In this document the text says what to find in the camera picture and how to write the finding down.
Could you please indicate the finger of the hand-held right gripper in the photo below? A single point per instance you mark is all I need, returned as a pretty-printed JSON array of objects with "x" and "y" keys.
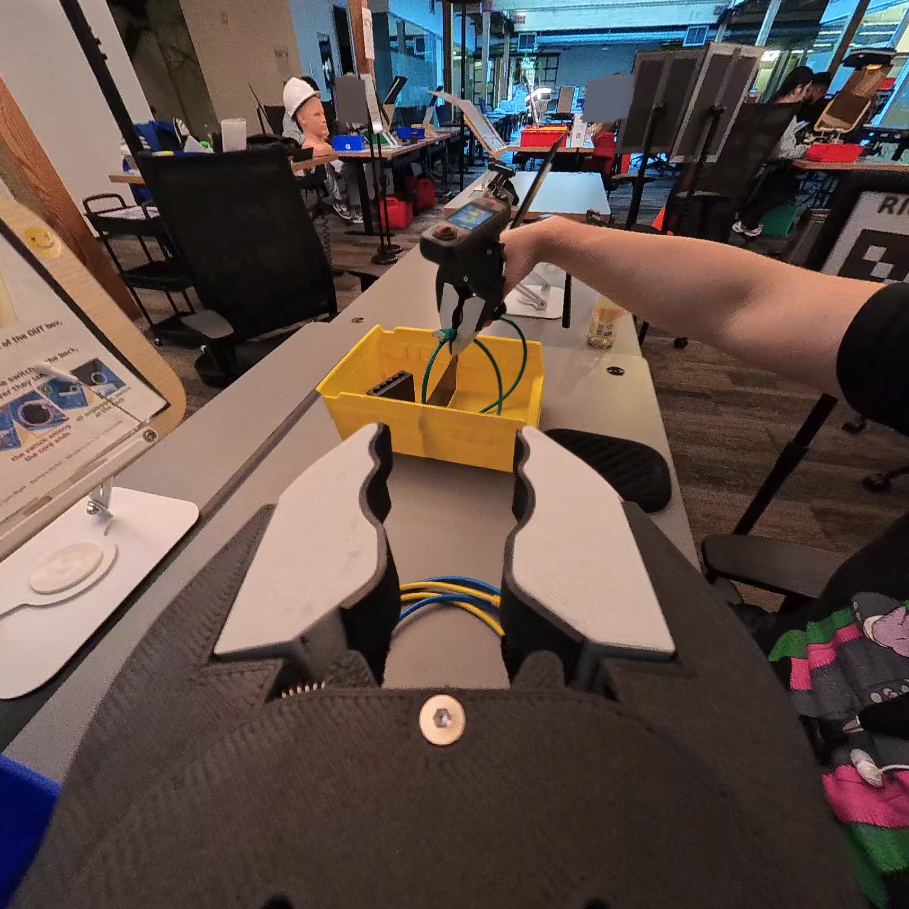
[
  {"x": 449, "y": 305},
  {"x": 474, "y": 327}
]

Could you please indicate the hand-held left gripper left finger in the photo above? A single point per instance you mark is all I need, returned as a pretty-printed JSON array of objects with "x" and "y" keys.
[{"x": 312, "y": 554}]

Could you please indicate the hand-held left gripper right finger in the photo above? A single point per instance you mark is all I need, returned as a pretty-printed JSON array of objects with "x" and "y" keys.
[{"x": 582, "y": 561}]

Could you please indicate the black ethernet switch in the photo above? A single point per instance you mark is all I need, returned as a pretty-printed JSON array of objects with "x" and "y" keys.
[{"x": 390, "y": 385}]

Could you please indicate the yellow plastic bin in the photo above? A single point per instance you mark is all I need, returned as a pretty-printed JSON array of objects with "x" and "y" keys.
[{"x": 426, "y": 433}]

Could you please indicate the blue plastic bin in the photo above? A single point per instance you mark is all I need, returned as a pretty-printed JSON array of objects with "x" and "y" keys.
[{"x": 21, "y": 824}]

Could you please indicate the person's right forearm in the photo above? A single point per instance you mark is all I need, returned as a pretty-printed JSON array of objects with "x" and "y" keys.
[{"x": 710, "y": 298}]

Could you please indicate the person's right hand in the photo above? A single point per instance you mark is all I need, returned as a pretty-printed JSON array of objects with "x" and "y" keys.
[{"x": 536, "y": 252}]

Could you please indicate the white stand base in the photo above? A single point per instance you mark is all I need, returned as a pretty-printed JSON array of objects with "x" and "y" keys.
[
  {"x": 540, "y": 302},
  {"x": 85, "y": 603}
]

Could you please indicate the black chair armrest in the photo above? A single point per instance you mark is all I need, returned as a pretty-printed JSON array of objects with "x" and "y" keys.
[
  {"x": 774, "y": 564},
  {"x": 625, "y": 461}
]

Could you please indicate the glass bottle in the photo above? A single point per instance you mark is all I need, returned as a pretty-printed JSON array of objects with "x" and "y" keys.
[{"x": 605, "y": 327}]

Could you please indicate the black mesh office chair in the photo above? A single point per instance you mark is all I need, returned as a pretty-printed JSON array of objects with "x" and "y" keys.
[{"x": 241, "y": 234}]

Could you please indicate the mannequin head with white helmet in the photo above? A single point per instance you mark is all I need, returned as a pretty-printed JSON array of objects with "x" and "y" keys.
[{"x": 305, "y": 117}]

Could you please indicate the wooden poster board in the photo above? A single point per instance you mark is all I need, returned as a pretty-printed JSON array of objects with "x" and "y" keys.
[{"x": 153, "y": 383}]

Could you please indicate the person's patterned clothing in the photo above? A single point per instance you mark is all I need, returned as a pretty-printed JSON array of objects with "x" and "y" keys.
[{"x": 852, "y": 674}]

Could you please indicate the black utility cart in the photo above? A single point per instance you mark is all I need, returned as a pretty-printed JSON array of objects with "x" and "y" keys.
[{"x": 135, "y": 248}]

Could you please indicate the black and white tag sign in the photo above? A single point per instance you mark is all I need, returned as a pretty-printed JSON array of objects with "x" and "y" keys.
[{"x": 877, "y": 241}]

